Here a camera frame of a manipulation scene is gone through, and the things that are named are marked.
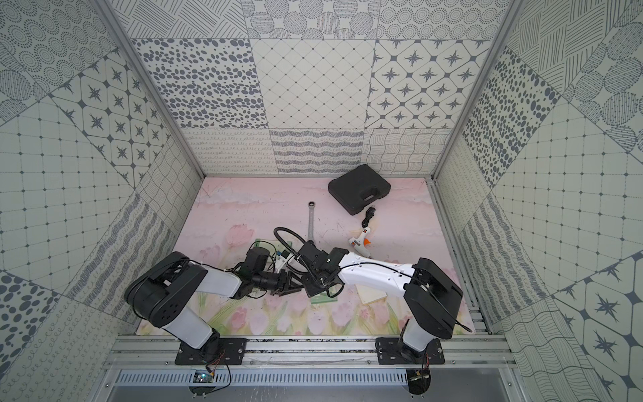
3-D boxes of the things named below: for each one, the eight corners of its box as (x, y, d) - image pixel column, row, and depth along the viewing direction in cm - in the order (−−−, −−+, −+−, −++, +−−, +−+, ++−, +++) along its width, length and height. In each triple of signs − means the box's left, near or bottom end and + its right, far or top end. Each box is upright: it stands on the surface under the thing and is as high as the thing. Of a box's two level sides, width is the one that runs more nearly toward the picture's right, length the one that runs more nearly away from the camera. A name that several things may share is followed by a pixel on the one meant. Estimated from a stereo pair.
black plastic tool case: (351, 216, 107) (351, 211, 104) (324, 189, 117) (324, 183, 114) (391, 191, 116) (393, 185, 113) (363, 168, 127) (364, 162, 124)
